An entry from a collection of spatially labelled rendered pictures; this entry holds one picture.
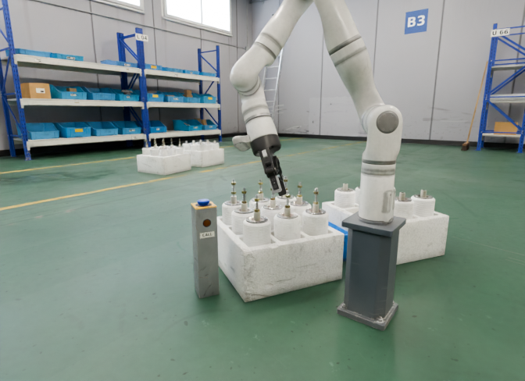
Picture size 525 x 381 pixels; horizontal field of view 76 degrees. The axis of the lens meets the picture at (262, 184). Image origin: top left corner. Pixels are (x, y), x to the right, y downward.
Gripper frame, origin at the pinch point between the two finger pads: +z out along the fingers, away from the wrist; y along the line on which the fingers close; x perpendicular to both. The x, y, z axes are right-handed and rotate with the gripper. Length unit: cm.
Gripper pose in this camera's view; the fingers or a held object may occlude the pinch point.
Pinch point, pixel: (280, 191)
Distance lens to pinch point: 83.7
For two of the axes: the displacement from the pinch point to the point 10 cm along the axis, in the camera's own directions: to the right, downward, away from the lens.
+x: -9.4, 3.1, 1.6
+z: 2.8, 9.5, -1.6
